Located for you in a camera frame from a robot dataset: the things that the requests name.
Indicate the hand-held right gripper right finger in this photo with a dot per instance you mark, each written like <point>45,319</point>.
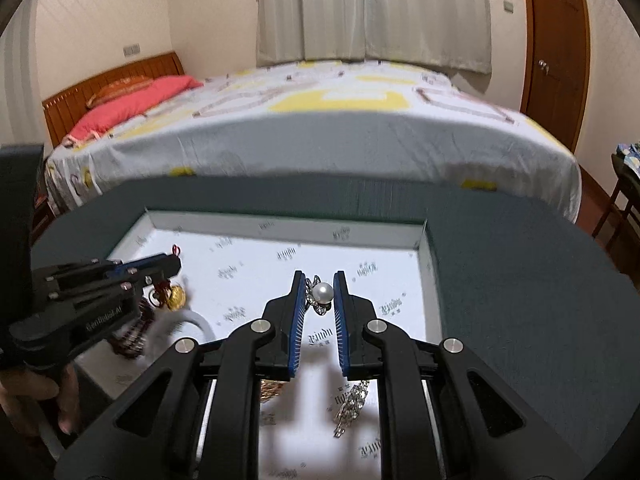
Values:
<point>340,320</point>

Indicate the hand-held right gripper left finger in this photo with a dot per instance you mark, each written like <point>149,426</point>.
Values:
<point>295,320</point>

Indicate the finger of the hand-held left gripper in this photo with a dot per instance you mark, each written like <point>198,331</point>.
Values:
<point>75,272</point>
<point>130,285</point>

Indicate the pearl flower brooch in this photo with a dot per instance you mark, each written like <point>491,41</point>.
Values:
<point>320,294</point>

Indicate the red knot gold charm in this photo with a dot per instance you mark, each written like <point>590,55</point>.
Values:
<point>176,297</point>

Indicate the white jade bangle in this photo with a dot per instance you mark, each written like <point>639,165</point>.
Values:
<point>200,319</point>

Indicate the white lined shallow box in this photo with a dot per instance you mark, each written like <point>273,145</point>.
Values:
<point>250,250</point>

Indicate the person's left hand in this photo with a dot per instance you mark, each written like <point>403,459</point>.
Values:
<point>30,395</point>

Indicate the dark wooden nightstand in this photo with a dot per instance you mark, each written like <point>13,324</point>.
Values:
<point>42,222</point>

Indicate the wooden bed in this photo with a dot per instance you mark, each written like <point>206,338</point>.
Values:
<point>65,100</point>

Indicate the white yellow patterned bedsheet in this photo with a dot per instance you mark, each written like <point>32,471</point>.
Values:
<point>350,145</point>

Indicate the orange pillow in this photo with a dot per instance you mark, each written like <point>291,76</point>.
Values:
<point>117,91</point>

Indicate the pink pillow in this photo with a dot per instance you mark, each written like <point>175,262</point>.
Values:
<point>135,102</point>

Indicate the wooden chair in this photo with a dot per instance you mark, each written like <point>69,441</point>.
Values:
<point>620,210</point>

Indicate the white curtain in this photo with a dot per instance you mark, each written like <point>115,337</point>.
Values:
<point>310,10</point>
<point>430,10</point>

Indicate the pile of clothes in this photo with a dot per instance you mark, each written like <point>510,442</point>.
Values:
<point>630,157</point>

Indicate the brown wooden door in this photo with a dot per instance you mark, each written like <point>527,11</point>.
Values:
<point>555,50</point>

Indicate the wall switch plate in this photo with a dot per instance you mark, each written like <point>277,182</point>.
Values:
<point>131,50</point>

